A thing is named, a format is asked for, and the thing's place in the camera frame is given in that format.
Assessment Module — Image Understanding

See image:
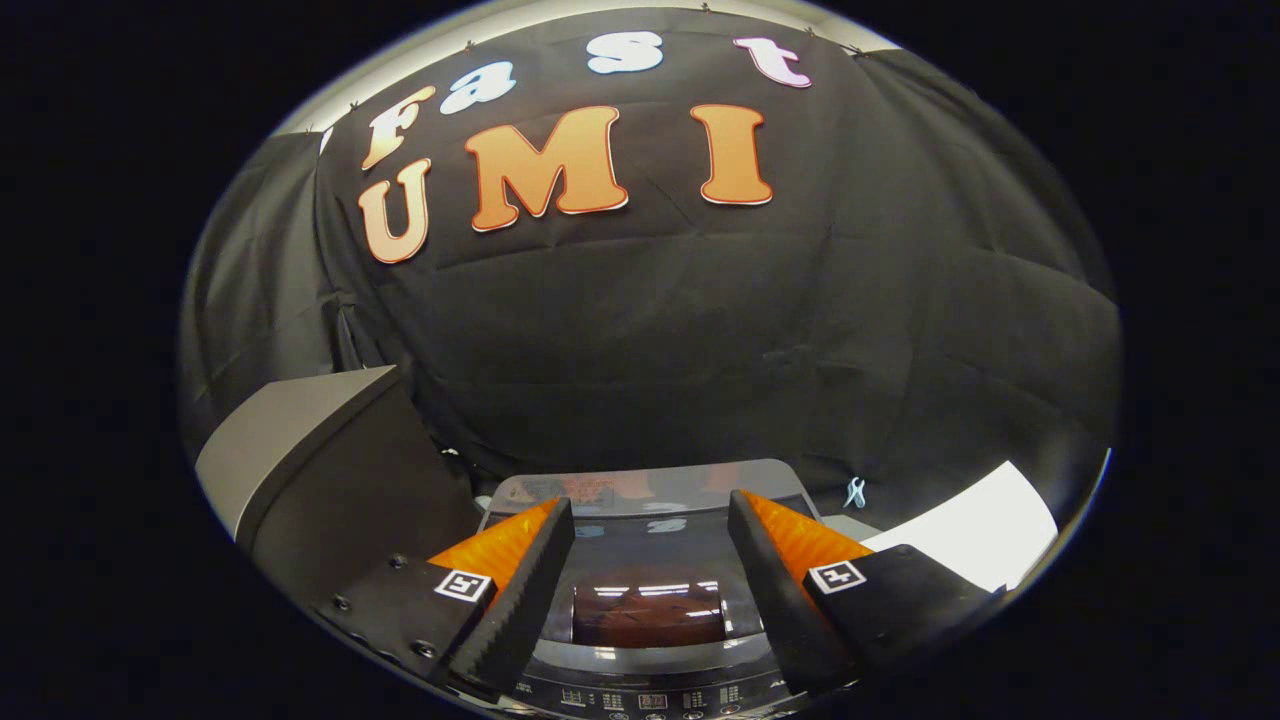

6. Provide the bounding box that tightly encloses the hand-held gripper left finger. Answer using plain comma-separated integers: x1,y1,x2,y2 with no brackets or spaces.
315,497,578,701

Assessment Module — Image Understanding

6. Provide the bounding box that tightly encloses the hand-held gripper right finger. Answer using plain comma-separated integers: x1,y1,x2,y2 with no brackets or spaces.
728,490,1005,698

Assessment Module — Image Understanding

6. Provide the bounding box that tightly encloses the dark glass washing machine lid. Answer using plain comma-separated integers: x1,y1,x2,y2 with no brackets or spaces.
478,458,831,671

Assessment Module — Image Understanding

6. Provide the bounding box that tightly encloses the grey washing machine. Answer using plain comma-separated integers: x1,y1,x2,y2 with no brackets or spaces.
475,458,873,720

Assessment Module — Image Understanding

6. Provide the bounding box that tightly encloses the white flat panel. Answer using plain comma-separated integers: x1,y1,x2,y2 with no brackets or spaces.
860,460,1059,593

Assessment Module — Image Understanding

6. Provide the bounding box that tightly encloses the grey cabinet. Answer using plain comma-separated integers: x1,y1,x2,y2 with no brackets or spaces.
195,365,483,603

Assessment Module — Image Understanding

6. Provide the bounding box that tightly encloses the black backdrop cloth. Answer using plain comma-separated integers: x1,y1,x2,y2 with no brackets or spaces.
180,5,1121,521

